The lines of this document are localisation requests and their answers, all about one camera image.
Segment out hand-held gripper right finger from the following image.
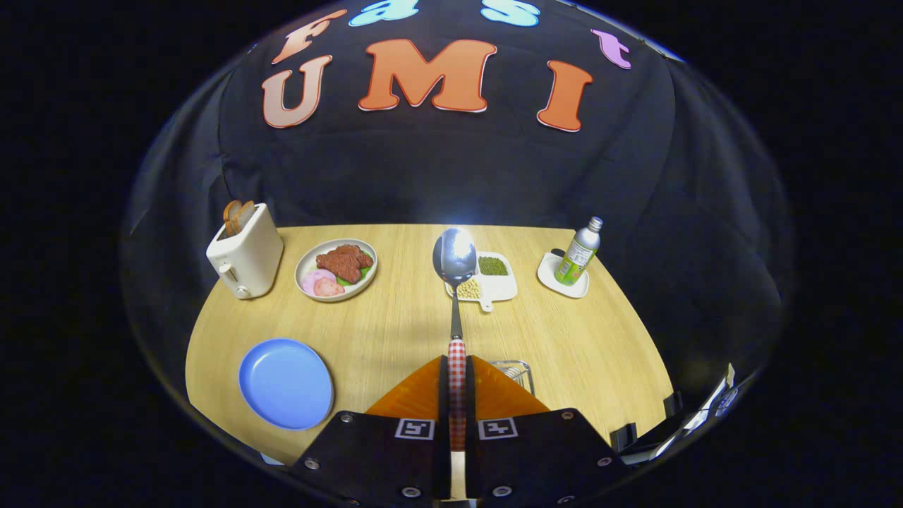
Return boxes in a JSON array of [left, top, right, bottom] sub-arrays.
[[466, 355, 629, 508]]

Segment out pink ham slices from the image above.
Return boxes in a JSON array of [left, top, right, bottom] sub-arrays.
[[302, 269, 346, 298]]

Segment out white oval plate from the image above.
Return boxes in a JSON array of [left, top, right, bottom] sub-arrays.
[[294, 238, 379, 303]]

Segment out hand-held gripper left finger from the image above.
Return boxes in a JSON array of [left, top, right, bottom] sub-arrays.
[[289, 355, 452, 508]]

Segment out white divided dish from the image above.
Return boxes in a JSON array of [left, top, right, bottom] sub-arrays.
[[444, 250, 519, 313]]

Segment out green lettuce leaf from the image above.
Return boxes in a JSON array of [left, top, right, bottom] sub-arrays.
[[337, 250, 373, 286]]

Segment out white square coaster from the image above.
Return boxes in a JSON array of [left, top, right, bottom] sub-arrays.
[[537, 250, 590, 299]]

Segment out perforated metal basket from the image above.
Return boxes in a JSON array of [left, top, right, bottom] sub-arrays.
[[490, 360, 535, 397]]

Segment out spoon with red checked handle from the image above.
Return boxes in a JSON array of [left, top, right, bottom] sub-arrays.
[[432, 227, 478, 452]]

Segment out brown meat slices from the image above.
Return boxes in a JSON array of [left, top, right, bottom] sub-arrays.
[[315, 244, 375, 284]]

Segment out blue round plate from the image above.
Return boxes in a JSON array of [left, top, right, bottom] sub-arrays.
[[238, 338, 334, 431]]

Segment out silver bottle with green label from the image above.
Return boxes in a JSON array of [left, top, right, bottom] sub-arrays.
[[554, 216, 604, 286]]

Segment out white toaster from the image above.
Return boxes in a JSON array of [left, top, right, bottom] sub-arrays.
[[206, 202, 284, 300]]

